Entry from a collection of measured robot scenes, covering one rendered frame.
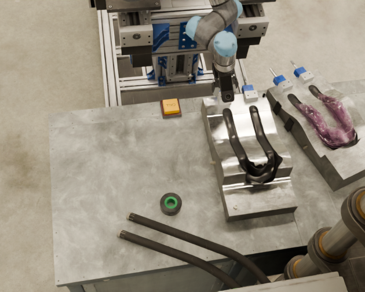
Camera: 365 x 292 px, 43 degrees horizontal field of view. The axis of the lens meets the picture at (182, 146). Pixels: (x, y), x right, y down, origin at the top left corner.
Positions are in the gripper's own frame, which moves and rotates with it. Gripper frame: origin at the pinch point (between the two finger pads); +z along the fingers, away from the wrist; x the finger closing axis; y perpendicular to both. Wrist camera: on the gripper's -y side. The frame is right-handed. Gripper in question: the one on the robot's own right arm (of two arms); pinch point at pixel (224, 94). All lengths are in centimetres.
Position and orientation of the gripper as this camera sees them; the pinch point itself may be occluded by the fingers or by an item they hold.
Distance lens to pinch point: 185.6
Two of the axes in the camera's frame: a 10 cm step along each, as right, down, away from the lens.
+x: -9.8, 1.8, -0.1
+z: 0.6, 3.5, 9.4
